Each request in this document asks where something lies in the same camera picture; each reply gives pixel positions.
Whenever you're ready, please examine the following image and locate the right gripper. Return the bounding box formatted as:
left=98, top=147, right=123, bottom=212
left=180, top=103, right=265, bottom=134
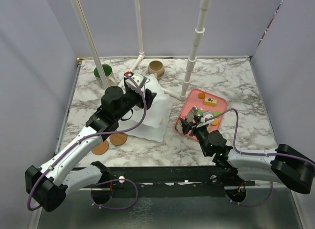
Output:
left=181, top=114, right=211, bottom=156

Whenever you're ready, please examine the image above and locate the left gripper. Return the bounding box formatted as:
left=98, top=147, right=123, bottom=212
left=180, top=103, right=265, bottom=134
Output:
left=115, top=78, right=157, bottom=121

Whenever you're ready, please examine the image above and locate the white tiered serving stand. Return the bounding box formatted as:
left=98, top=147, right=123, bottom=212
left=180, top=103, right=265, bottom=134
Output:
left=127, top=74, right=172, bottom=142

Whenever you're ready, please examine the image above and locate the pink serving tray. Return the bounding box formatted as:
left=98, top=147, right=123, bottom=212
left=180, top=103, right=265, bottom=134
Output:
left=174, top=89, right=227, bottom=135

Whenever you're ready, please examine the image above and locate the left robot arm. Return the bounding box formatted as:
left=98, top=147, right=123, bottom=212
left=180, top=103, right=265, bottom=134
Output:
left=25, top=85, right=156, bottom=212

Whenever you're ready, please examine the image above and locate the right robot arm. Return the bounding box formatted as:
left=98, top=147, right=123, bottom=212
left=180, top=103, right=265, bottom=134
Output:
left=180, top=116, right=315, bottom=195

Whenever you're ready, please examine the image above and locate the green round pastry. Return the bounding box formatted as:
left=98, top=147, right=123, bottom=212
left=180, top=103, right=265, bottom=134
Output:
left=213, top=110, right=221, bottom=116

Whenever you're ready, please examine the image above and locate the yellow sponge cake slice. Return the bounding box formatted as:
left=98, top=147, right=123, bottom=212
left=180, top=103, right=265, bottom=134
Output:
left=204, top=98, right=217, bottom=106

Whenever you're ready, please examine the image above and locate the orange cookie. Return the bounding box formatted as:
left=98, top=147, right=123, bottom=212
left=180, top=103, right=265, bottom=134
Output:
left=198, top=93, right=206, bottom=99

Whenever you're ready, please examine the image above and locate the beige ceramic cup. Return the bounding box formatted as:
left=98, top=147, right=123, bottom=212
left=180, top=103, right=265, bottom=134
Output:
left=147, top=60, right=165, bottom=80

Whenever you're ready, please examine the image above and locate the green ceramic mug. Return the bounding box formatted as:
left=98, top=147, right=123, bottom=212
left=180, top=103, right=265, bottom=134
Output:
left=93, top=64, right=117, bottom=90

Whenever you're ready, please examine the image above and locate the wooden coaster near stand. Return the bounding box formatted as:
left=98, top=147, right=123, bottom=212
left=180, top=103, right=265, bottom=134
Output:
left=109, top=133, right=127, bottom=146

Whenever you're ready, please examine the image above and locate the wooden coaster near edge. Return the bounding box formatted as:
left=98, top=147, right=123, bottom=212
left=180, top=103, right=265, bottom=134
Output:
left=91, top=141, right=109, bottom=155

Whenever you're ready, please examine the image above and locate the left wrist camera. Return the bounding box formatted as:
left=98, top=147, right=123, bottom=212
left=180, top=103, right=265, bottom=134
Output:
left=125, top=72, right=148, bottom=90

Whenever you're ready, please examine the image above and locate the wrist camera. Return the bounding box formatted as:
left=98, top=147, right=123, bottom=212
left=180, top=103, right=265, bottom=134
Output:
left=125, top=72, right=148, bottom=90
left=200, top=111, right=214, bottom=126

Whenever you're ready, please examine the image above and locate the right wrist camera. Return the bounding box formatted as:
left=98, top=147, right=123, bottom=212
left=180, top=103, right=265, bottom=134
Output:
left=200, top=111, right=214, bottom=126

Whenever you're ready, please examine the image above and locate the white pvc frame middle pole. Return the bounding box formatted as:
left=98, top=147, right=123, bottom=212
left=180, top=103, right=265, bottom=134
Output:
left=129, top=0, right=145, bottom=72

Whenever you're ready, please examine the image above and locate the white pvc frame pole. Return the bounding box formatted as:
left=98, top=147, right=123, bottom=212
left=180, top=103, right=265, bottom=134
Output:
left=70, top=0, right=109, bottom=90
left=129, top=0, right=145, bottom=72
left=162, top=0, right=216, bottom=101

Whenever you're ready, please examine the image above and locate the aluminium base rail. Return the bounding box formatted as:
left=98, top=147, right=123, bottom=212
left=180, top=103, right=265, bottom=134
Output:
left=38, top=166, right=300, bottom=192

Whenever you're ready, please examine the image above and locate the white pvc frame left pole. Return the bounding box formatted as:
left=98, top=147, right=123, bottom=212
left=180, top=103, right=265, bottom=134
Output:
left=70, top=0, right=109, bottom=90

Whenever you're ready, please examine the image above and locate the white pvc frame right pole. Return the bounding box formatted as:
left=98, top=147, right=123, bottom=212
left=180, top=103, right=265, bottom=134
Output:
left=162, top=0, right=216, bottom=101

